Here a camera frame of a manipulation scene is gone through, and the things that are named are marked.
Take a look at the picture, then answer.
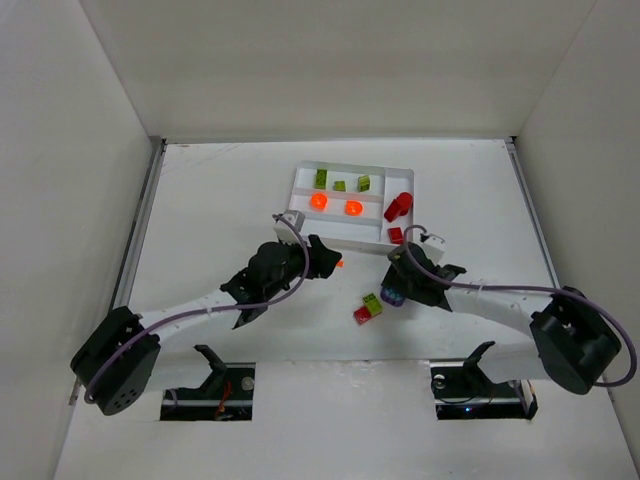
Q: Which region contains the lime green long lego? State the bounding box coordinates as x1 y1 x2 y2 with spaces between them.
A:
314 169 327 190

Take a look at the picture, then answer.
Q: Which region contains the red oval flower lego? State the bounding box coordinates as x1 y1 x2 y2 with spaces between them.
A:
396 192 413 210

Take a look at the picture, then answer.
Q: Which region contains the orange curved lego piece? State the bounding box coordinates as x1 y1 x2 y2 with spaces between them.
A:
344 200 364 216

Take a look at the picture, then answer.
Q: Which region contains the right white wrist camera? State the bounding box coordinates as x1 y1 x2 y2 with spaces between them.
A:
420 233 446 264

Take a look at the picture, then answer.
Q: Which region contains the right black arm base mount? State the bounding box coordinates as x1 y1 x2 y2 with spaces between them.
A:
430 341 538 421

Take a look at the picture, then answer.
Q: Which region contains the white compartment sorting tray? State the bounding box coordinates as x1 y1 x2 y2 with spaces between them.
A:
288 161 415 255

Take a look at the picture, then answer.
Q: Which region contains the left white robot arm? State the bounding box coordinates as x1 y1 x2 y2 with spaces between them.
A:
70 235 342 416

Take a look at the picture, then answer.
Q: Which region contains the orange round lego disc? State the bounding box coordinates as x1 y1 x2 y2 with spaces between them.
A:
309 192 328 211

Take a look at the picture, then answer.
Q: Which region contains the purple paw print lego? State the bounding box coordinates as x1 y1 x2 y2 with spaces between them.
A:
380 287 406 307

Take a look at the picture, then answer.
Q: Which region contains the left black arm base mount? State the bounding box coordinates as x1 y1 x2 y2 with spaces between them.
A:
159 345 256 422

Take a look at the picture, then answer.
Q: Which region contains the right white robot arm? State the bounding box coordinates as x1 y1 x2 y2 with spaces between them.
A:
382 243 622 395

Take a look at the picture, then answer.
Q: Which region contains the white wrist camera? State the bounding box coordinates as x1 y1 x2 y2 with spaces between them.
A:
272 210 306 244
420 233 446 264

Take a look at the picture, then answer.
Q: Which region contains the lime green sloped lego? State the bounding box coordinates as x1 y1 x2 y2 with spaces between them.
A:
357 175 371 193

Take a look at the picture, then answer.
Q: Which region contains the red curved lego brick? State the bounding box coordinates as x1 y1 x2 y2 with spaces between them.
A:
387 227 404 245

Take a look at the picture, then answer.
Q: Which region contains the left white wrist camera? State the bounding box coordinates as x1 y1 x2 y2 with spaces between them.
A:
272 210 306 244

